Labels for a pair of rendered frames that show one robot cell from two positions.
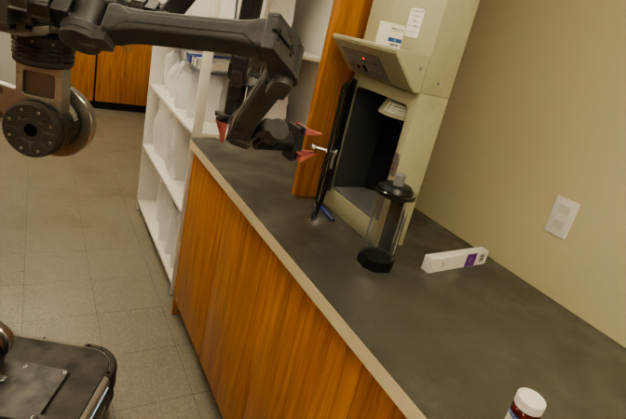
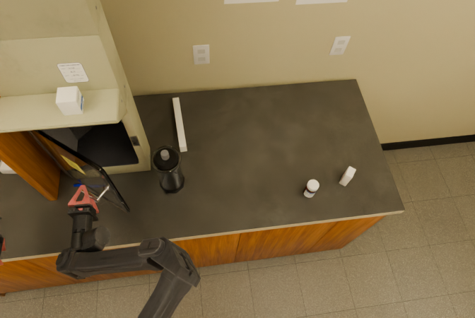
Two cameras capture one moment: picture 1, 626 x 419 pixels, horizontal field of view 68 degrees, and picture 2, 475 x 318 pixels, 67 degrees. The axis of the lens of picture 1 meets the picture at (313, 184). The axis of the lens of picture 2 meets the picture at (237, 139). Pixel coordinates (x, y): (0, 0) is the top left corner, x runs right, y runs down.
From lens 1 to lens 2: 1.12 m
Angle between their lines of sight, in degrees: 64
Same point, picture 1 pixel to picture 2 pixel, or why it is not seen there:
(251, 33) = (182, 292)
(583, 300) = (232, 78)
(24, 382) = not seen: outside the picture
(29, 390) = not seen: outside the picture
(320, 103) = (17, 157)
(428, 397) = (283, 215)
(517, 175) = (157, 47)
